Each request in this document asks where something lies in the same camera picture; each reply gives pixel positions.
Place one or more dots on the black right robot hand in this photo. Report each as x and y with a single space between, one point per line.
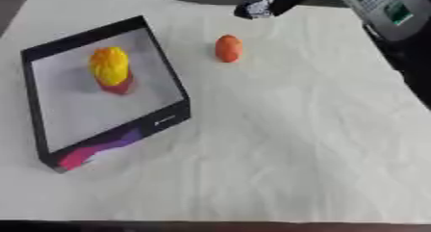
279 0

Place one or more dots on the black box with white inside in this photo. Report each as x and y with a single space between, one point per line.
168 118

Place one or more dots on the orange oval toy fruit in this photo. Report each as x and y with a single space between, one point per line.
228 48

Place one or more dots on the yellow and red toy fries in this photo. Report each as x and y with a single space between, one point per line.
110 67

